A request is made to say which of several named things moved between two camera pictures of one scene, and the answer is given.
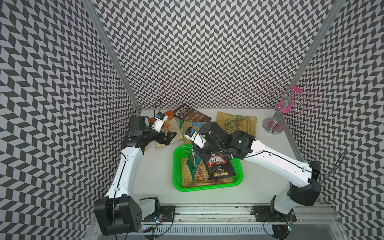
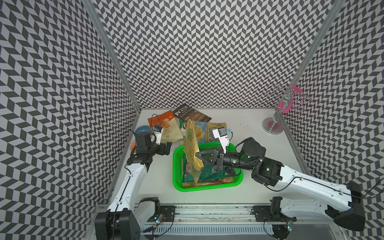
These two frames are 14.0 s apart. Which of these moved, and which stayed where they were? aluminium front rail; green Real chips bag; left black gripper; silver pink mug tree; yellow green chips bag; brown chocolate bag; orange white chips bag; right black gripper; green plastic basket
Moved: right black gripper; left black gripper; green Real chips bag; yellow green chips bag
Stayed: green plastic basket; orange white chips bag; brown chocolate bag; aluminium front rail; silver pink mug tree
